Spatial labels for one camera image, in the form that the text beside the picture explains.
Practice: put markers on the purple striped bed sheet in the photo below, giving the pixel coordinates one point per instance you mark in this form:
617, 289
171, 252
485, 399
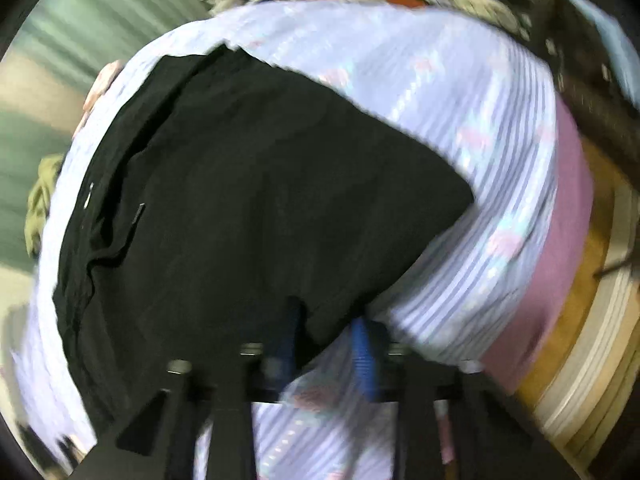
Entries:
450, 135

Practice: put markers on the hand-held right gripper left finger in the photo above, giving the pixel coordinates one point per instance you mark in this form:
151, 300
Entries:
290, 340

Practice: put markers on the olive green garment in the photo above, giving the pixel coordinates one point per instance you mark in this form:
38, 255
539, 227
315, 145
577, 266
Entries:
42, 200

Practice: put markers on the white board stack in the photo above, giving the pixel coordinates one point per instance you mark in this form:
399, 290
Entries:
595, 350

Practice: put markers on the black pants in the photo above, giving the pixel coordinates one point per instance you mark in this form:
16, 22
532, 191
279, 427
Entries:
250, 185

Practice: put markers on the mauve mattress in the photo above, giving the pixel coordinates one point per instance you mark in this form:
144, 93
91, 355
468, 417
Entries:
550, 260

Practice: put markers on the pink floral cloth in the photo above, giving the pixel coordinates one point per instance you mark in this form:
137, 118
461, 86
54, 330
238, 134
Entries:
102, 85

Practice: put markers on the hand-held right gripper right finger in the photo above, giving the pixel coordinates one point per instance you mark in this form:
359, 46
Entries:
365, 360

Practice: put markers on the green curtain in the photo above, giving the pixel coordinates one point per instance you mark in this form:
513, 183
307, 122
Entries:
25, 160
100, 10

